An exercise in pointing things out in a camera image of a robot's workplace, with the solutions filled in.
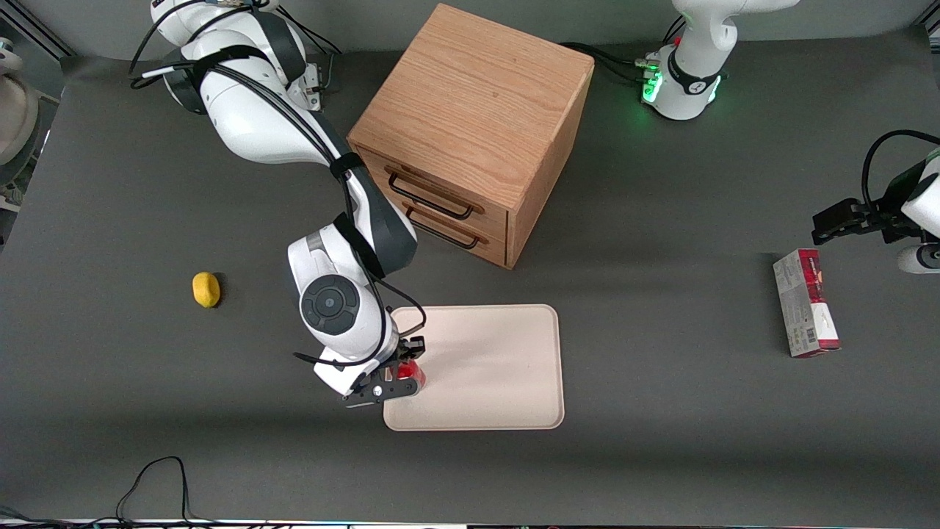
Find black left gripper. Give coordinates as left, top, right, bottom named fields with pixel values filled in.
left=811, top=163, right=928, bottom=246

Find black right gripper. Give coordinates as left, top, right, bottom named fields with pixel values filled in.
left=358, top=335, right=427, bottom=387

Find beige plastic tray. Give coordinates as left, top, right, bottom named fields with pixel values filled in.
left=383, top=303, right=566, bottom=432

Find grey and red carton box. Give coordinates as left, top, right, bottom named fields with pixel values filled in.
left=772, top=248, right=842, bottom=359

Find yellow lemon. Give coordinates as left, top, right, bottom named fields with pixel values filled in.
left=192, top=271, right=222, bottom=309

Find wooden drawer cabinet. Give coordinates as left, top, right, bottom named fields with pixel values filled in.
left=347, top=3, right=596, bottom=271

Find beige round stool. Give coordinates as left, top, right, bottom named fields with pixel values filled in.
left=0, top=37, right=40, bottom=167

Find black left arm wrist cable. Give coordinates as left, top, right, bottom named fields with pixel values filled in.
left=862, top=129, right=940, bottom=215

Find short black drawer handle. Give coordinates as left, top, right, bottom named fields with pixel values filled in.
left=405, top=206, right=481, bottom=251

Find long black drawer handle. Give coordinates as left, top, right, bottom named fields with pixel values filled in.
left=387, top=170, right=476, bottom=221

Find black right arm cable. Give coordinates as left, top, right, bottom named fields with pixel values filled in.
left=129, top=0, right=429, bottom=368

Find thin black table-edge cable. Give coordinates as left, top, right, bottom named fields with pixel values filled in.
left=0, top=456, right=221, bottom=527

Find black left arm base cables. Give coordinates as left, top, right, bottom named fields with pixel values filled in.
left=561, top=41, right=659, bottom=84

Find black arm base cables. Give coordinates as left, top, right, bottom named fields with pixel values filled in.
left=276, top=4, right=344, bottom=92
left=561, top=41, right=659, bottom=84

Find black right arm base cables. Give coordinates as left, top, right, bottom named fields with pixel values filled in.
left=276, top=4, right=344, bottom=92

